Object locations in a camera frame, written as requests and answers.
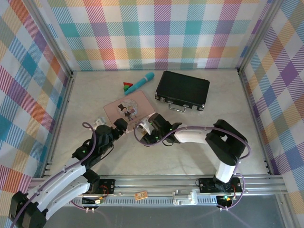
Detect pink cartoon tin box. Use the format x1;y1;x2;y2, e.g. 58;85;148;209
104;90;157;133

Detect teal cylinder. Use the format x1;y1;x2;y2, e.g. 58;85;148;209
124;73;155;95

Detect black connector box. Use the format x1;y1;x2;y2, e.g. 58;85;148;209
81;196;105;211
216;195;235;210

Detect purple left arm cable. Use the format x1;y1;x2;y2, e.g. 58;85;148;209
10;122;98;225

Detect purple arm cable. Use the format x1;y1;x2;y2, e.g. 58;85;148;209
133;124;252;211
10;122;98;225

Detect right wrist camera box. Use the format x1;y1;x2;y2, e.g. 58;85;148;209
138;120;152;134

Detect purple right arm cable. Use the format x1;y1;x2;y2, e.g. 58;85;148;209
133;124;252;211

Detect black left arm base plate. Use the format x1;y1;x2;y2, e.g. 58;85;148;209
90;179;116;196

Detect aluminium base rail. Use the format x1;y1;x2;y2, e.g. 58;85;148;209
27;174;289;198

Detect black case with handle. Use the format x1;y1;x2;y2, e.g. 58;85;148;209
154;70;210;114

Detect aluminium side rail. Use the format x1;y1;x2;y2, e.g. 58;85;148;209
41;71;76;178
237;68;275;176

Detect perforated metal cable tray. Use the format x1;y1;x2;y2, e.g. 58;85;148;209
35;197;238;207

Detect white metal bracket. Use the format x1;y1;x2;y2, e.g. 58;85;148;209
172;189;198;206

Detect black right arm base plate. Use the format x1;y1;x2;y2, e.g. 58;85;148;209
198;177;243;193

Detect aluminium frame post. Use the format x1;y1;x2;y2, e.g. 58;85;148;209
237;0;285;74
25;0;75;78

